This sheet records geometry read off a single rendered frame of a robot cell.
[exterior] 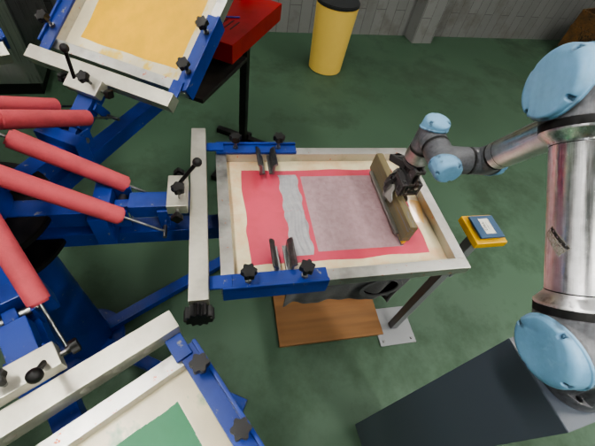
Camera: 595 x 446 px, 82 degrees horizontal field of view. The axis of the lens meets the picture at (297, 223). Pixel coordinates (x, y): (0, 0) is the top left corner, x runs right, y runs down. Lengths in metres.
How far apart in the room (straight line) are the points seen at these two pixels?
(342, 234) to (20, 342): 0.88
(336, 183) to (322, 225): 0.22
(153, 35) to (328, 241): 1.00
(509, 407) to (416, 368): 1.21
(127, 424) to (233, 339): 1.10
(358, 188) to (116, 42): 1.06
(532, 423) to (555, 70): 0.67
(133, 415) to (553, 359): 0.82
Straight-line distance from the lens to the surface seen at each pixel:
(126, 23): 1.63
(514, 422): 0.98
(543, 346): 0.69
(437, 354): 2.23
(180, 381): 0.94
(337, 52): 3.93
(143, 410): 0.94
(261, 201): 1.20
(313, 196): 1.25
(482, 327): 2.46
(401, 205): 1.19
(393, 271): 1.10
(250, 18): 2.04
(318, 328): 2.01
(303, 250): 1.09
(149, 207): 1.10
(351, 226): 1.20
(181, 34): 1.52
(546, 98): 0.68
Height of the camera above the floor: 1.86
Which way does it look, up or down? 51 degrees down
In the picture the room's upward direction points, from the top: 13 degrees clockwise
